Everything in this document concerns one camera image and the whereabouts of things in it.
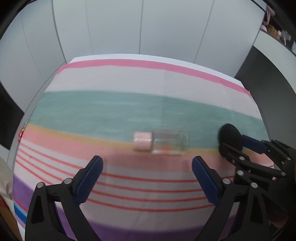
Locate tan shelf box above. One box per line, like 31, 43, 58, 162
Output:
268, 23, 282, 39

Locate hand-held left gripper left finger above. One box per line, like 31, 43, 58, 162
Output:
25, 155, 104, 241

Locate pink shelf item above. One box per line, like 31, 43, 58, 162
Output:
260, 6, 271, 32

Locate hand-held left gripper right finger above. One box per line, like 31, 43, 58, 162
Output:
191, 156, 271, 241

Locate small white shelf item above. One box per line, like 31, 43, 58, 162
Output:
281, 30, 291, 45

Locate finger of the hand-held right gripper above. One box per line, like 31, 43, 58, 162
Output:
241, 135, 295, 165
220, 143, 281, 183

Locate black round puff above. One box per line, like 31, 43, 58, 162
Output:
218, 123, 244, 160

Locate striped colourful blanket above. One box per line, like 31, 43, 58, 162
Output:
13, 54, 275, 241

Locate clear bottle with pink cap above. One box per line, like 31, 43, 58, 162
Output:
133, 130, 189, 156

